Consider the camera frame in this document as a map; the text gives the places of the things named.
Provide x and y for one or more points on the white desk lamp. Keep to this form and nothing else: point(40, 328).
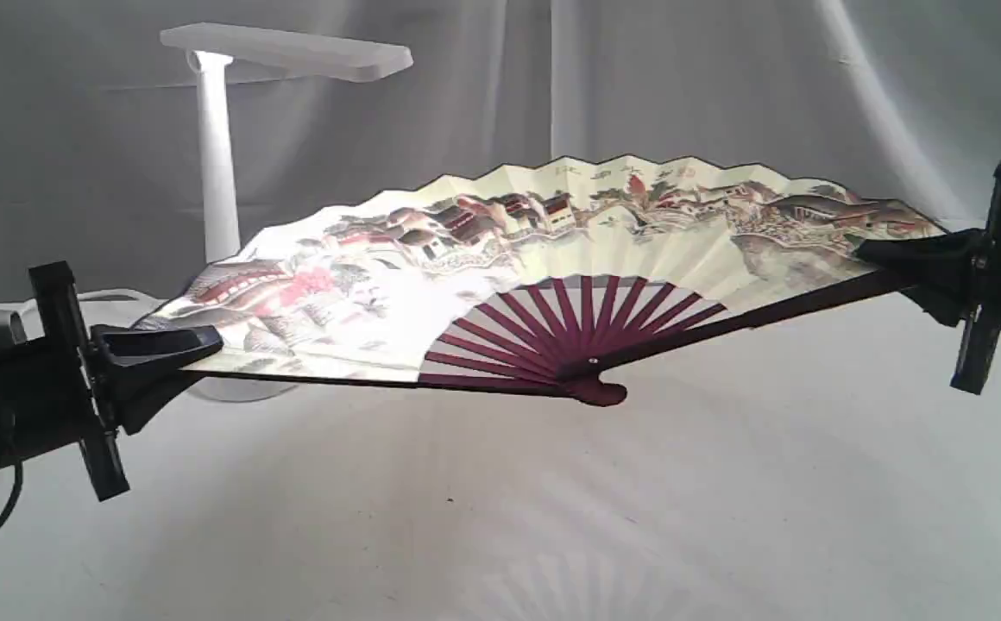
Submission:
point(210, 49)

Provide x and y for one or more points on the grey backdrop curtain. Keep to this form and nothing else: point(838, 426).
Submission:
point(99, 146)

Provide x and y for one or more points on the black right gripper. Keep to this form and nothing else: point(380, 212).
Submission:
point(941, 266)

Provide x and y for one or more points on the painted paper folding fan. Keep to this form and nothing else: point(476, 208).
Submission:
point(526, 280)

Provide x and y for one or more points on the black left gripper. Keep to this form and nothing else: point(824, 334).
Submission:
point(47, 397)

